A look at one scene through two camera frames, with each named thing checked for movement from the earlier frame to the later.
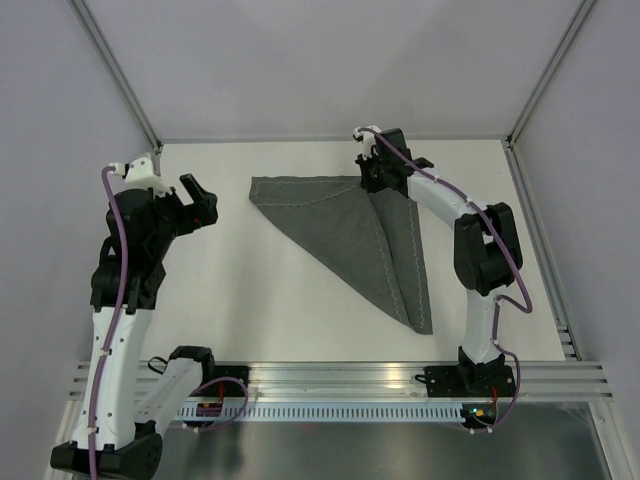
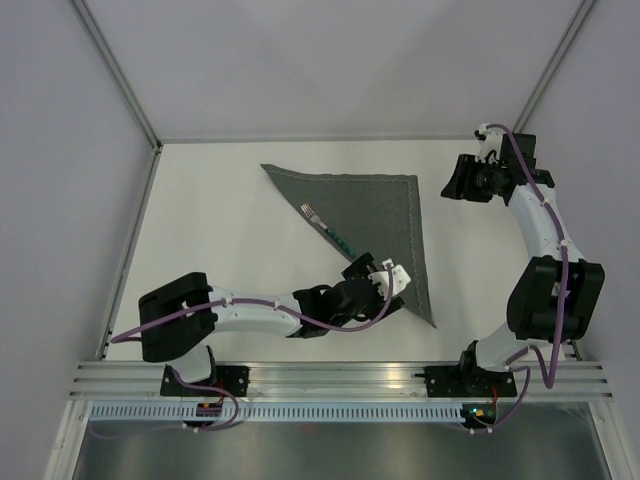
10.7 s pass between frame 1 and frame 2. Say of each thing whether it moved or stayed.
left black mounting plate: stayed
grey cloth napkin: moved
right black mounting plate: stayed
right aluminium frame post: stayed
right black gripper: moved
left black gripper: moved
